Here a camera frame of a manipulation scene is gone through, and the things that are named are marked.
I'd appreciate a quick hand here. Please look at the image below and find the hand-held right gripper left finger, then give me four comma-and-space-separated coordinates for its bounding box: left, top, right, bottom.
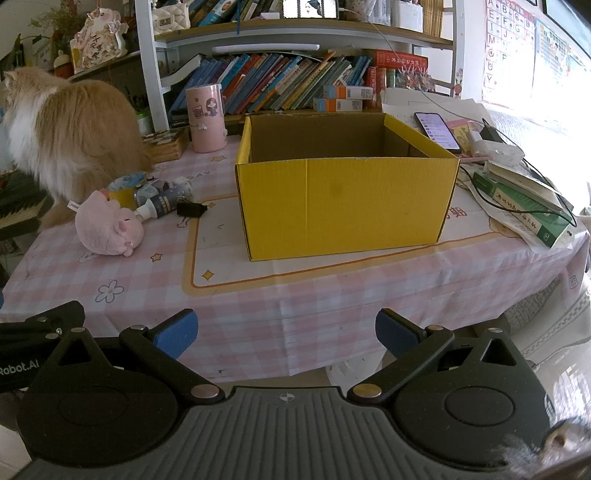
46, 309, 225, 401

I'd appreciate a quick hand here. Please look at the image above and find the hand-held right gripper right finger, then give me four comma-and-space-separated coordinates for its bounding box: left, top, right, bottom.
347, 308, 532, 401

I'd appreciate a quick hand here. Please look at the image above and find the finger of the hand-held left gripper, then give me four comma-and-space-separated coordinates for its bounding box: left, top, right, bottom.
0, 301, 86, 342

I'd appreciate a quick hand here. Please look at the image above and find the pink plush pig toy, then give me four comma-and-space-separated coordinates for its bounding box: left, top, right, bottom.
75, 189, 145, 257

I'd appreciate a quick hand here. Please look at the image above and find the dark blue tube white cap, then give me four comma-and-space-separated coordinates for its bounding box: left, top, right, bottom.
136, 193, 185, 222

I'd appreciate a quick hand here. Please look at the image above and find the yellow tape roll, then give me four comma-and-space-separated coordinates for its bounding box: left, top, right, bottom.
107, 172, 148, 208

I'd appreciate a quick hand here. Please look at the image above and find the yellow cardboard box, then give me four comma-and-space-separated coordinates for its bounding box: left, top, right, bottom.
235, 113, 461, 262

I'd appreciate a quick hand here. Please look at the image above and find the grey toy car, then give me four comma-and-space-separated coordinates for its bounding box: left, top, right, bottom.
134, 178, 193, 204

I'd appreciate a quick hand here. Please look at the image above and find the desktop with pink checkered cloth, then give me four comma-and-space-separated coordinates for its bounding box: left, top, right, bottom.
0, 115, 591, 384

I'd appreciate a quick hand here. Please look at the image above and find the black piano keyboard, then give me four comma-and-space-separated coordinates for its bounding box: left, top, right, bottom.
0, 168, 51, 241

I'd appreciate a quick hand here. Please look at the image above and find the white patterned blanket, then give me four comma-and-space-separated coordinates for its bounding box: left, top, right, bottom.
508, 272, 591, 416

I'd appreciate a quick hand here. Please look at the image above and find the thick green book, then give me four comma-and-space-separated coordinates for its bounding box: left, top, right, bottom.
471, 171, 571, 248

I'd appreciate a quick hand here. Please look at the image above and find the grey fluffy sleeve cuff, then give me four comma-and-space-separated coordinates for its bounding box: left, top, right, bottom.
499, 413, 591, 480

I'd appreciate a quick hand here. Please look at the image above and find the orange and white cat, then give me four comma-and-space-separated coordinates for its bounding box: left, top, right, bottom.
0, 66, 153, 229

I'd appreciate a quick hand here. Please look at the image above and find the wooden checkered chess box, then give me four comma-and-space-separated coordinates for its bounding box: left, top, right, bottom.
142, 127, 191, 162

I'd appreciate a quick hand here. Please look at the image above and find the white book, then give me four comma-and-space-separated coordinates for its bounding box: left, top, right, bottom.
487, 159, 566, 213

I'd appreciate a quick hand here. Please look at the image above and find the black smartphone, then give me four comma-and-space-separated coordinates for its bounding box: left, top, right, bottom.
413, 112, 462, 153

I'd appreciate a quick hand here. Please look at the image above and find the pink cylindrical tin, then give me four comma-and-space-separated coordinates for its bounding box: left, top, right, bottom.
185, 84, 228, 154

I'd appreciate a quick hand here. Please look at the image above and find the pink notebook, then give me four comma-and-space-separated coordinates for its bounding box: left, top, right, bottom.
445, 119, 481, 155

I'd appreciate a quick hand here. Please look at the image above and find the black power adapter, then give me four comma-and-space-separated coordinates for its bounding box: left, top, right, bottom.
480, 119, 506, 143

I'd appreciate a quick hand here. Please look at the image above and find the stack of white papers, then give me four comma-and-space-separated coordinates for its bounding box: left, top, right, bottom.
381, 88, 485, 134

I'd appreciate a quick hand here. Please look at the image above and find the small doll figure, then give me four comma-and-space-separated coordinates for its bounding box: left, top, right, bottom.
53, 48, 75, 78

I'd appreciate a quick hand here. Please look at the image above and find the colourful figure set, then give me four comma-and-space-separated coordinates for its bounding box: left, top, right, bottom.
394, 67, 435, 92

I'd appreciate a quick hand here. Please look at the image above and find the pink flower decoration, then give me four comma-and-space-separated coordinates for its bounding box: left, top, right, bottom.
69, 7, 127, 75

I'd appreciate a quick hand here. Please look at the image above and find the red flat box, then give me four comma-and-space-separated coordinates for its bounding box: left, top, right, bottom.
372, 50, 429, 69

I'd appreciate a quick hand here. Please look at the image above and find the row of leaning colourful books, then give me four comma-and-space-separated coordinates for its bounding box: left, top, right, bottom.
168, 52, 375, 116

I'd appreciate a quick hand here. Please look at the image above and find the green potted plant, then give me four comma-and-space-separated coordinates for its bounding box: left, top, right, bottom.
28, 0, 88, 47

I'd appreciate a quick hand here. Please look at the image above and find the white quilted bag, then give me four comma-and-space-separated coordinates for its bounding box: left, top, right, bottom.
152, 2, 191, 34

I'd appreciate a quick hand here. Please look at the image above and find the row of dark spined books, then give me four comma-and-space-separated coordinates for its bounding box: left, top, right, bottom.
189, 0, 451, 35

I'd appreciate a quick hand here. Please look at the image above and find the white bookshelf frame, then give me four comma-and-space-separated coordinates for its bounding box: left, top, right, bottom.
134, 0, 462, 134

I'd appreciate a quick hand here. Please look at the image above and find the alphabet wall poster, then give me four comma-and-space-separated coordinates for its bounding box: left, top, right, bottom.
480, 0, 539, 104

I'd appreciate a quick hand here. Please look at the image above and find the chart wall poster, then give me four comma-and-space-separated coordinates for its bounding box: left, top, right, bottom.
533, 18, 591, 93

